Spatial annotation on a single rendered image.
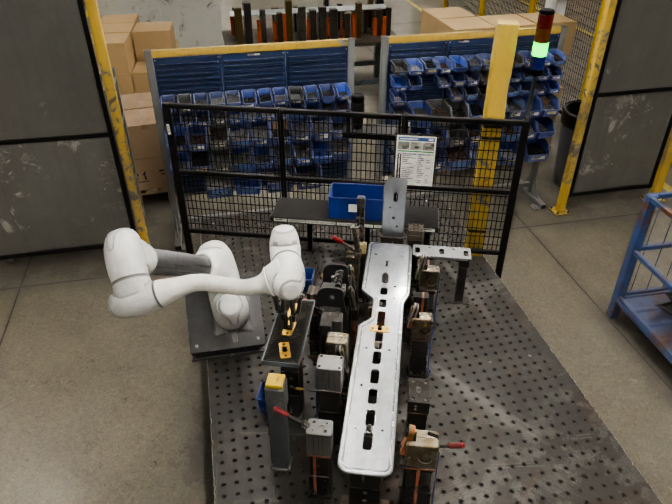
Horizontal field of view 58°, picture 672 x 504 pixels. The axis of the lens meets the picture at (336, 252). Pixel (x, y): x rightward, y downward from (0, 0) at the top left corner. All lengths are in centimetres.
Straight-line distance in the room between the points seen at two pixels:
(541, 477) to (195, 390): 207
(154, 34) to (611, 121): 451
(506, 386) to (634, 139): 333
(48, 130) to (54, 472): 218
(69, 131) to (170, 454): 224
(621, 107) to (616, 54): 47
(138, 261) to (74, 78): 229
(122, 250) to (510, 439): 168
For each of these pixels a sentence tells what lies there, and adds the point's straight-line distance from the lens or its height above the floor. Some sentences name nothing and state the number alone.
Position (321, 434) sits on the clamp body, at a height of 106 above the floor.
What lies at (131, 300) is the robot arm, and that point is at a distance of 222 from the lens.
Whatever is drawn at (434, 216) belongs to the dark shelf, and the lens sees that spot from 332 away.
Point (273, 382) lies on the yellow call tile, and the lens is 216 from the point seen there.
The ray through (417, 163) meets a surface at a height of 129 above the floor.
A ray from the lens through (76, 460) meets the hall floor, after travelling 366.
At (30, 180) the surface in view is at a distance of 471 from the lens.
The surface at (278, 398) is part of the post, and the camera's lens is 218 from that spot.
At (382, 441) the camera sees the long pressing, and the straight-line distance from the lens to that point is 220.
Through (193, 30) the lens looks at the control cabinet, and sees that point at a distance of 917.
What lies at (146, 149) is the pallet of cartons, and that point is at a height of 53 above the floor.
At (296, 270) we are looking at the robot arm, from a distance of 196.
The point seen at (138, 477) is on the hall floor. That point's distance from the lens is 348.
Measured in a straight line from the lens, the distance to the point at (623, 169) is 584.
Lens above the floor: 272
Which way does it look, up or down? 34 degrees down
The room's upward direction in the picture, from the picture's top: straight up
